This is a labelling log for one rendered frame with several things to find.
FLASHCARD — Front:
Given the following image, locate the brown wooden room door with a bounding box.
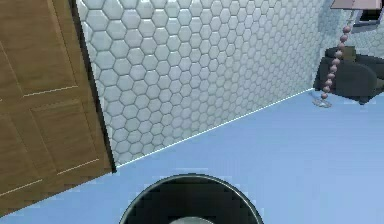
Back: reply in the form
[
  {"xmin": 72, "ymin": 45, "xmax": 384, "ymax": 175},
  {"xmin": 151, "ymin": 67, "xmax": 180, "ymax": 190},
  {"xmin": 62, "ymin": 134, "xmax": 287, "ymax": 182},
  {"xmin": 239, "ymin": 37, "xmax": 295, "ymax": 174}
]
[{"xmin": 0, "ymin": 0, "xmax": 118, "ymax": 218}]

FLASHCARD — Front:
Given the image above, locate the dark framed wall picture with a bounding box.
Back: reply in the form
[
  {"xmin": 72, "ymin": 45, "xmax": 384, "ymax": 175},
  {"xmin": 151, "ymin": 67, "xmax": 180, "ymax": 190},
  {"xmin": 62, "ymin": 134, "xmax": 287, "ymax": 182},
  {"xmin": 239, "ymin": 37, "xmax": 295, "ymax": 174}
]
[{"xmin": 353, "ymin": 9, "xmax": 383, "ymax": 28}]

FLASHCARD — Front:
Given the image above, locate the black armchair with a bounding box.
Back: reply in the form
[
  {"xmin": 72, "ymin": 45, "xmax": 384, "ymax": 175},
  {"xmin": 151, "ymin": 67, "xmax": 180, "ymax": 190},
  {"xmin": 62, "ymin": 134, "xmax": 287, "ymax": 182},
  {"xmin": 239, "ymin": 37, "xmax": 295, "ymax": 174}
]
[{"xmin": 314, "ymin": 45, "xmax": 384, "ymax": 106}]

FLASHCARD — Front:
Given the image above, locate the pink beaded floor lamp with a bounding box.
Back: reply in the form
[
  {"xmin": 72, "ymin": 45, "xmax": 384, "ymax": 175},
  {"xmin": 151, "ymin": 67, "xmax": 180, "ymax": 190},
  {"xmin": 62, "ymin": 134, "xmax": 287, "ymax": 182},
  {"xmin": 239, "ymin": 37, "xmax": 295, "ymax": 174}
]
[{"xmin": 312, "ymin": 0, "xmax": 383, "ymax": 109}]

